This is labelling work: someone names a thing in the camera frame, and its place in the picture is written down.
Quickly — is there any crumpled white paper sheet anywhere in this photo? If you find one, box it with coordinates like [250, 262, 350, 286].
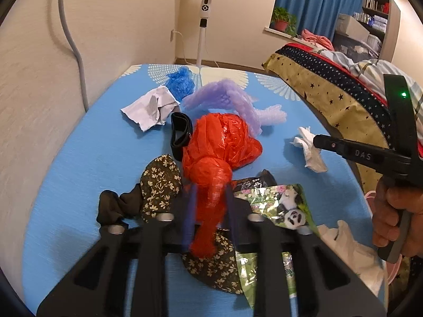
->
[121, 85, 180, 132]

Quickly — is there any person's right hand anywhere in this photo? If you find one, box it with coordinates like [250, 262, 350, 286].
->
[372, 179, 423, 257]

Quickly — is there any pink clothing pile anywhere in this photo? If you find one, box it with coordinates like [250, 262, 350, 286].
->
[301, 29, 334, 51]

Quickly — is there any crumpled white tissue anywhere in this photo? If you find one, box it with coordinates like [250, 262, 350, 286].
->
[291, 127, 328, 173]

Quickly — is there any blue curtain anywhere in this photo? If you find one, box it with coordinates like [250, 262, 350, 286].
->
[274, 0, 364, 42]

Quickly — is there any white cardboard box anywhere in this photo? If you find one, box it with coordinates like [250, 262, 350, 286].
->
[335, 14, 369, 42]

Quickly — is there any grey wall cable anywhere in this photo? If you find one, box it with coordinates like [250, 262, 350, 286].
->
[57, 0, 90, 113]

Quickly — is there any green panda snack packet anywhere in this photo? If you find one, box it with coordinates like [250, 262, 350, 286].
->
[232, 170, 318, 307]

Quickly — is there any potted green plant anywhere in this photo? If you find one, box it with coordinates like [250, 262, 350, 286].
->
[271, 7, 297, 36]

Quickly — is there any black floral fabric pouch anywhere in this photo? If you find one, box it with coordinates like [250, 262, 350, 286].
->
[96, 154, 243, 295]

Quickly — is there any red plastic bag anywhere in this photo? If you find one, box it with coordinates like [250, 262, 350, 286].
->
[182, 113, 263, 258]

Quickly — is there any bed with starry sheets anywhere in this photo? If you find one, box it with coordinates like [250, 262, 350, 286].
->
[262, 41, 423, 192]

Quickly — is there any wooden bookshelf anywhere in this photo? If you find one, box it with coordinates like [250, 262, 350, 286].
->
[333, 0, 400, 61]

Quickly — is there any white plastic bag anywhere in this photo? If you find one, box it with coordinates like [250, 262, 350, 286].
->
[318, 220, 384, 296]

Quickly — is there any pink trash basin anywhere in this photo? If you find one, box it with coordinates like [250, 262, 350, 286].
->
[364, 190, 402, 285]

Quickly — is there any plaid grey blanket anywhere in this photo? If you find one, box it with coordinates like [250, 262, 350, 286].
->
[317, 49, 422, 142]

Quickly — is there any blue patterned table mat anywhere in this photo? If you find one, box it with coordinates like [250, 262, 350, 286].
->
[22, 64, 372, 311]

